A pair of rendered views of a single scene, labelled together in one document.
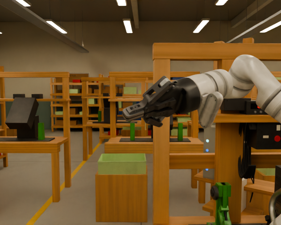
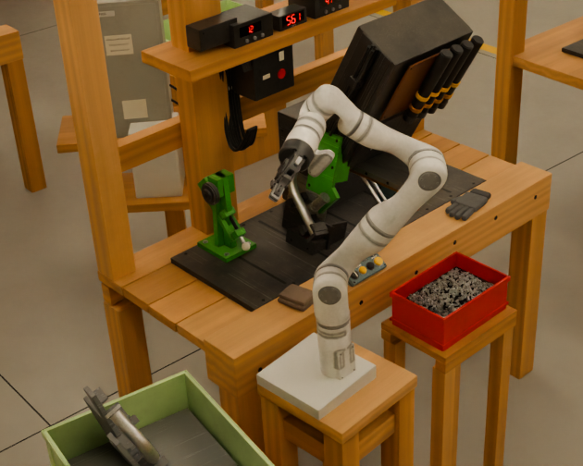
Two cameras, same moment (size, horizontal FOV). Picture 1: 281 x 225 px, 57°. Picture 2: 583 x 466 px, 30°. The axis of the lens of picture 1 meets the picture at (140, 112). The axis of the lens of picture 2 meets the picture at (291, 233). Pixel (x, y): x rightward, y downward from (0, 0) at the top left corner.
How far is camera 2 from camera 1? 2.02 m
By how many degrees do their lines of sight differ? 45
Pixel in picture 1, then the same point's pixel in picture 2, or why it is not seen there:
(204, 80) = (312, 137)
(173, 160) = not seen: hidden behind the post
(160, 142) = (102, 139)
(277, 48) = not seen: outside the picture
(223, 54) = not seen: outside the picture
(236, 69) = (322, 106)
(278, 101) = (362, 130)
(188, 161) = (141, 150)
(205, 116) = (317, 168)
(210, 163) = (175, 140)
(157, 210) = (116, 256)
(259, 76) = (344, 110)
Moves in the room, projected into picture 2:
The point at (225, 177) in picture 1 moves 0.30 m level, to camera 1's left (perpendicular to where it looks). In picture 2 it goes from (209, 159) to (132, 190)
